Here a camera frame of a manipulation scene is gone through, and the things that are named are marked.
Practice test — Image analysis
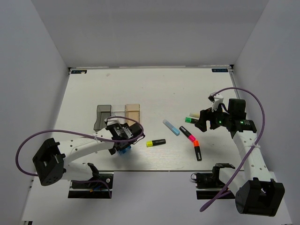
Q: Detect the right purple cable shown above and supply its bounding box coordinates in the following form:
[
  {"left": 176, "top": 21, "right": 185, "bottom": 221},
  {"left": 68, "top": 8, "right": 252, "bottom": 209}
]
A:
[{"left": 199, "top": 87, "right": 266, "bottom": 212}]

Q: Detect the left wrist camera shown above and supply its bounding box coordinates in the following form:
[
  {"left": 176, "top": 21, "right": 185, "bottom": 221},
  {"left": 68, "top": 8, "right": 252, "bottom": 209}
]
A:
[{"left": 104, "top": 117, "right": 120, "bottom": 128}]

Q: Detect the dark grey plastic container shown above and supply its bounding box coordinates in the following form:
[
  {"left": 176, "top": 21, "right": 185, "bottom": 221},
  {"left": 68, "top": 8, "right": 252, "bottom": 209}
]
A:
[{"left": 94, "top": 105, "right": 112, "bottom": 132}]

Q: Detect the yellow highlighter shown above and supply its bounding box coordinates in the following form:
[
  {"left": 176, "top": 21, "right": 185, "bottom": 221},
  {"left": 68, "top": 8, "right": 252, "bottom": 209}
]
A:
[{"left": 146, "top": 139, "right": 166, "bottom": 147}]

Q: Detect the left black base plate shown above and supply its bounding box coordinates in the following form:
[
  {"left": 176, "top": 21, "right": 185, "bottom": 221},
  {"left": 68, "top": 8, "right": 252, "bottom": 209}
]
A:
[{"left": 68, "top": 172, "right": 114, "bottom": 199}]

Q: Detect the right blue corner label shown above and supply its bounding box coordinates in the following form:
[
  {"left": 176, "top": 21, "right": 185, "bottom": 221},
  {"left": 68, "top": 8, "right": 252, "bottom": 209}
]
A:
[{"left": 211, "top": 68, "right": 228, "bottom": 73}]

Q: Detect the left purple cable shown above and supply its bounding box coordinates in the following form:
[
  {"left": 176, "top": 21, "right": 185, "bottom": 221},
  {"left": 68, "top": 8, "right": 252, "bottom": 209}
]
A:
[{"left": 15, "top": 116, "right": 145, "bottom": 197}]

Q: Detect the tan plastic container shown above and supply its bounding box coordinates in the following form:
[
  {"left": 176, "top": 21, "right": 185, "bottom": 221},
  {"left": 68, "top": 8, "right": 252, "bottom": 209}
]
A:
[{"left": 125, "top": 104, "right": 140, "bottom": 126}]

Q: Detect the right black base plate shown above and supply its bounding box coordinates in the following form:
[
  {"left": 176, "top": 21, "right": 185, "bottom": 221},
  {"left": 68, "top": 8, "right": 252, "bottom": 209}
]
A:
[{"left": 190, "top": 172, "right": 225, "bottom": 200}]

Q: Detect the green highlighter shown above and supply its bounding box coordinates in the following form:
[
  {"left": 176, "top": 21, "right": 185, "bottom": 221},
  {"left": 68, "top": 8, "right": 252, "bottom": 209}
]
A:
[{"left": 185, "top": 117, "right": 198, "bottom": 124}]

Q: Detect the orange highlighter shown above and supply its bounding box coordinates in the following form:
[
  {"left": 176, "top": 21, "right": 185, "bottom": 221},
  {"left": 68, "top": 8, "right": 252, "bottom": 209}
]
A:
[{"left": 193, "top": 140, "right": 202, "bottom": 161}]

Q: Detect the cream highlighter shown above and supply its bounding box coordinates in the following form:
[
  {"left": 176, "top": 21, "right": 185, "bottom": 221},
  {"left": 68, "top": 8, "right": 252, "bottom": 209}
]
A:
[{"left": 189, "top": 112, "right": 200, "bottom": 118}]

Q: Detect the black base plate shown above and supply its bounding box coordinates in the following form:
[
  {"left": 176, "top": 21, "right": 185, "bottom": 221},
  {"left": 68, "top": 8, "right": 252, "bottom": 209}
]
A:
[
  {"left": 190, "top": 172, "right": 225, "bottom": 200},
  {"left": 68, "top": 172, "right": 114, "bottom": 199}
]

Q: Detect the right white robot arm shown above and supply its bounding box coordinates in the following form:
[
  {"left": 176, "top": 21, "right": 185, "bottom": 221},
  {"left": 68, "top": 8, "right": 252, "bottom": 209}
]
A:
[{"left": 191, "top": 97, "right": 285, "bottom": 217}]

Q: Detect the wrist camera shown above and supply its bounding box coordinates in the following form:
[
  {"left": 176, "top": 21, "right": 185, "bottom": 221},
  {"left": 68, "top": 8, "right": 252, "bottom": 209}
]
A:
[
  {"left": 104, "top": 117, "right": 120, "bottom": 128},
  {"left": 208, "top": 92, "right": 224, "bottom": 112}
]

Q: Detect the left blue corner label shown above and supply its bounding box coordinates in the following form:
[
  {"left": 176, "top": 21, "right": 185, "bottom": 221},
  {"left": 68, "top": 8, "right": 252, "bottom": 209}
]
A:
[{"left": 71, "top": 70, "right": 87, "bottom": 74}]

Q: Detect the blue stationery block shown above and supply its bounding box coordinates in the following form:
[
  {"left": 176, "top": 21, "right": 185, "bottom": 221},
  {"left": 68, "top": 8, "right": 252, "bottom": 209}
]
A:
[{"left": 118, "top": 145, "right": 131, "bottom": 155}]

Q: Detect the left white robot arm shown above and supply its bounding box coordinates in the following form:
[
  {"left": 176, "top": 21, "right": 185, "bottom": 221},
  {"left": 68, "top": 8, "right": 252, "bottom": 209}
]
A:
[{"left": 32, "top": 121, "right": 144, "bottom": 187}]

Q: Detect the purple cable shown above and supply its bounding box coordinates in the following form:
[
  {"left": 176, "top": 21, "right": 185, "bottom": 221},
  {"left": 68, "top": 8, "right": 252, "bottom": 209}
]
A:
[
  {"left": 199, "top": 87, "right": 266, "bottom": 212},
  {"left": 15, "top": 116, "right": 145, "bottom": 197}
]

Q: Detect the pink highlighter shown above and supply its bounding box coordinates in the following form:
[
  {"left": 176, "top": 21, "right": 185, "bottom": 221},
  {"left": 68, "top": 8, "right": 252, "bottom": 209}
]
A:
[{"left": 179, "top": 126, "right": 196, "bottom": 142}]

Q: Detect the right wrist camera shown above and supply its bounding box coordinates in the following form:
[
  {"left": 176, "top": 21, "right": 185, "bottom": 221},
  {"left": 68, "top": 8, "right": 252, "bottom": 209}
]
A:
[{"left": 208, "top": 92, "right": 224, "bottom": 112}]

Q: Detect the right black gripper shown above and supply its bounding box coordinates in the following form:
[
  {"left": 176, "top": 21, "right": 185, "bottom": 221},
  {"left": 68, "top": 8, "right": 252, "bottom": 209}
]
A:
[{"left": 195, "top": 102, "right": 232, "bottom": 132}]

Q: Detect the blue corner label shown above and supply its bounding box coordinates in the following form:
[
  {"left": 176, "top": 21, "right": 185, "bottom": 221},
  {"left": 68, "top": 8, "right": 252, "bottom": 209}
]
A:
[
  {"left": 71, "top": 70, "right": 87, "bottom": 74},
  {"left": 211, "top": 68, "right": 228, "bottom": 73}
]

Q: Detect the light blue marker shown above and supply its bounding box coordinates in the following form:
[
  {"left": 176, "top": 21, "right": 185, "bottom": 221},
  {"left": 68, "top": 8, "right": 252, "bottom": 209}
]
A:
[{"left": 163, "top": 119, "right": 180, "bottom": 136}]

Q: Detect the clear plastic container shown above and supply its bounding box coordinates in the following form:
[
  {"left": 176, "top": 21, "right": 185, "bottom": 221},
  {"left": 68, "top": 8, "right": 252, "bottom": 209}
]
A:
[{"left": 111, "top": 104, "right": 125, "bottom": 117}]

